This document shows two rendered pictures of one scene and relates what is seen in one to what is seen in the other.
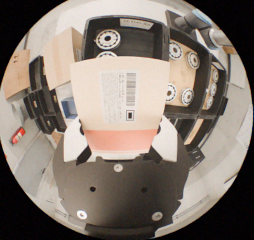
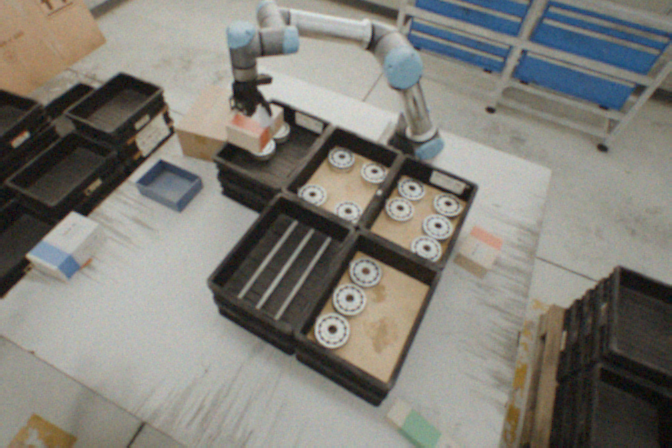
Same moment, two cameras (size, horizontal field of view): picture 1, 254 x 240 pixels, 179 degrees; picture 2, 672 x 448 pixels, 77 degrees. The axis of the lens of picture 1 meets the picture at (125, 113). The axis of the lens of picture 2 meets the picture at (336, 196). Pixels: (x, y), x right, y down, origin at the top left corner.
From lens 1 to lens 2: 141 cm
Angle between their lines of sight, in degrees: 66
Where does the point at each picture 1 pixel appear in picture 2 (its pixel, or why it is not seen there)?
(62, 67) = (216, 123)
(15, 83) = not seen: outside the picture
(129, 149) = (248, 129)
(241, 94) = not seen: outside the picture
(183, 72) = (350, 188)
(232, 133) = not seen: outside the picture
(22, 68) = (39, 44)
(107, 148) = (237, 125)
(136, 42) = (302, 145)
